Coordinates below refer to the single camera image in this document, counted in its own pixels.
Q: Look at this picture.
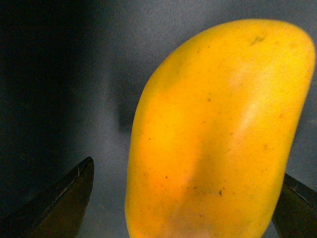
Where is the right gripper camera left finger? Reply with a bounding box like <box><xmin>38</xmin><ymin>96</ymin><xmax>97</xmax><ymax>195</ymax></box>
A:
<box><xmin>0</xmin><ymin>157</ymin><xmax>94</xmax><ymax>238</ymax></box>

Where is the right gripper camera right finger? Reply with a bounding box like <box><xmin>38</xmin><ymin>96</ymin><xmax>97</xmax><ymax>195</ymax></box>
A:
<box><xmin>272</xmin><ymin>174</ymin><xmax>317</xmax><ymax>238</ymax></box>

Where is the yellow mango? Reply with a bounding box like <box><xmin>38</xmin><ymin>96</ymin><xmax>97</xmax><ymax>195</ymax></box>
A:
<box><xmin>125</xmin><ymin>19</ymin><xmax>316</xmax><ymax>238</ymax></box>

